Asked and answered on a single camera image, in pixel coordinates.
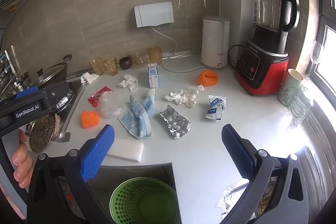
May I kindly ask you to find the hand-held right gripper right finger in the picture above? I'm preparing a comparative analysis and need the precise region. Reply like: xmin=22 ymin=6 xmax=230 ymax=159
xmin=218 ymin=124 xmax=310 ymax=224

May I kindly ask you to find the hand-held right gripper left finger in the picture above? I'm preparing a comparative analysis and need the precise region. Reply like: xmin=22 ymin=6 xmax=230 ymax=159
xmin=28 ymin=124 xmax=116 ymax=224

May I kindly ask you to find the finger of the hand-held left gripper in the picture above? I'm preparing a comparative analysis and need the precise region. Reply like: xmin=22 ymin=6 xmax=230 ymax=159
xmin=0 ymin=86 xmax=48 ymax=109

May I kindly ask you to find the green plastic basket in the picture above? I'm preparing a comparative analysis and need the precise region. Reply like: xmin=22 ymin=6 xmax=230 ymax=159
xmin=110 ymin=177 xmax=181 ymax=224

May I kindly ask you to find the red snack packet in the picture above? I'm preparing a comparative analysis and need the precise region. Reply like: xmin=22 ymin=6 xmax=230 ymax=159
xmin=87 ymin=86 xmax=113 ymax=108

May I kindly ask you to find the white tissue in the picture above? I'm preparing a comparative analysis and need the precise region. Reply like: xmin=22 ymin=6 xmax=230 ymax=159
xmin=80 ymin=72 xmax=99 ymax=84
xmin=119 ymin=74 xmax=138 ymax=94

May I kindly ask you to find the person's left hand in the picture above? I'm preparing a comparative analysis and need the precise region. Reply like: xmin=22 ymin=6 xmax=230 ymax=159
xmin=12 ymin=130 xmax=33 ymax=188

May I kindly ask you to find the perforated metal disc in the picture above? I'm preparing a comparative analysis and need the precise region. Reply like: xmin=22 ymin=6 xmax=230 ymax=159
xmin=28 ymin=112 xmax=57 ymax=153

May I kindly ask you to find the black pan with lid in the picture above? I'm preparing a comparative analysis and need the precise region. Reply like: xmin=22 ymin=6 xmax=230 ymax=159
xmin=29 ymin=54 xmax=72 ymax=88

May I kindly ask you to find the white sponge block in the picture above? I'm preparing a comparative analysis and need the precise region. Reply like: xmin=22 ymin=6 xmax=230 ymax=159
xmin=108 ymin=136 xmax=145 ymax=163

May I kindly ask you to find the orange foam net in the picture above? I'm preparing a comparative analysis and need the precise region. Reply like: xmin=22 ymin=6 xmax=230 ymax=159
xmin=197 ymin=70 xmax=219 ymax=86
xmin=81 ymin=111 xmax=101 ymax=128

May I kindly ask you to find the aluminium foil stove liner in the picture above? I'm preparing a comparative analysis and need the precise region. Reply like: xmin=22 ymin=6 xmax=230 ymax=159
xmin=51 ymin=114 xmax=71 ymax=143

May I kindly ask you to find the aluminium foil sheet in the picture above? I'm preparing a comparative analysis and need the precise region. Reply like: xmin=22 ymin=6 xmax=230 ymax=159
xmin=216 ymin=178 xmax=250 ymax=214

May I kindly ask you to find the blue white plastic packet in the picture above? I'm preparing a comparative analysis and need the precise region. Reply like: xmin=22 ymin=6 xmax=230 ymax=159
xmin=205 ymin=95 xmax=226 ymax=122

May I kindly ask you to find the clear plastic bag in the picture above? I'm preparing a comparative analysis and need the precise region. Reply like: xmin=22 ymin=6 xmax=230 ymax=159
xmin=98 ymin=91 xmax=125 ymax=119

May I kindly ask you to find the blue cloth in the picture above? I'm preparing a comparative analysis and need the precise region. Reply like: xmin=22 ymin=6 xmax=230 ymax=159
xmin=117 ymin=89 xmax=156 ymax=140

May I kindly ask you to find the crumpled aluminium foil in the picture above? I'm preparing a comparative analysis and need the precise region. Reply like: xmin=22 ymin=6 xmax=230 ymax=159
xmin=158 ymin=105 xmax=192 ymax=139

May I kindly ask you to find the crumpled clear plastic wrap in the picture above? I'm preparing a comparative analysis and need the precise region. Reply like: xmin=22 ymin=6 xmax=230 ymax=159
xmin=164 ymin=85 xmax=205 ymax=108

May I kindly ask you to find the clear glass cup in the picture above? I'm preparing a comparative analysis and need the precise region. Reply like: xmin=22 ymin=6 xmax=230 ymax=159
xmin=290 ymin=85 xmax=314 ymax=122

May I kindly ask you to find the green white cup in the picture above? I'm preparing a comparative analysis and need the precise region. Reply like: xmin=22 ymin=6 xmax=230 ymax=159
xmin=278 ymin=68 xmax=304 ymax=105

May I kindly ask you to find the red black blender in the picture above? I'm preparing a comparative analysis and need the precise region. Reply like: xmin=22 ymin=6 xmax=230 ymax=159
xmin=234 ymin=0 xmax=300 ymax=96

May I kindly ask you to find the blue white milk carton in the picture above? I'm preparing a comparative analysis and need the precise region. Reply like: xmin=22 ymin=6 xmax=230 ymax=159
xmin=147 ymin=63 xmax=160 ymax=88

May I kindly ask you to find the brown clay pot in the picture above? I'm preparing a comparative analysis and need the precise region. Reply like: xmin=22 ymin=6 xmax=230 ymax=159
xmin=119 ymin=55 xmax=132 ymax=69

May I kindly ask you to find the amber glass teapot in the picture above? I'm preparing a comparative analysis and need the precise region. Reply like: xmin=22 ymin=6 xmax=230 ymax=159
xmin=132 ymin=52 xmax=150 ymax=69

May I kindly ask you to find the white electric kettle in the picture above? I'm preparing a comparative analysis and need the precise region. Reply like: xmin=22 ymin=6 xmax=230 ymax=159
xmin=201 ymin=16 xmax=231 ymax=70

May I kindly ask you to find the amber glass mug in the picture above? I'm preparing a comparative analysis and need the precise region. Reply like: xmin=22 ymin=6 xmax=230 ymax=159
xmin=148 ymin=46 xmax=163 ymax=66

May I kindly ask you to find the wine glass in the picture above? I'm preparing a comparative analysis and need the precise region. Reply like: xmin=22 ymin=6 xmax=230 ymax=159
xmin=306 ymin=40 xmax=324 ymax=83

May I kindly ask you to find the black cable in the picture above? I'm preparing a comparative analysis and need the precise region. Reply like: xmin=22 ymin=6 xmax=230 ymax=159
xmin=227 ymin=45 xmax=248 ymax=69

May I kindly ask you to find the white cable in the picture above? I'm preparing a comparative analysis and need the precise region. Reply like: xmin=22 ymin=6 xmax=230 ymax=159
xmin=152 ymin=26 xmax=205 ymax=73

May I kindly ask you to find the white wall socket box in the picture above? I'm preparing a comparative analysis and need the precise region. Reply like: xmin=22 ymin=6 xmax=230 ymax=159
xmin=134 ymin=2 xmax=174 ymax=28

